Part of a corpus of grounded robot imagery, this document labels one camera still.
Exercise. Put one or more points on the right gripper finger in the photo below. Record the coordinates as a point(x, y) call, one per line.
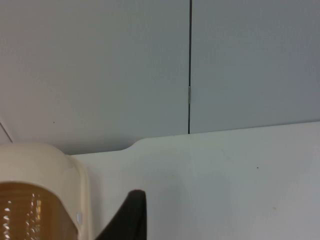
point(130, 220)

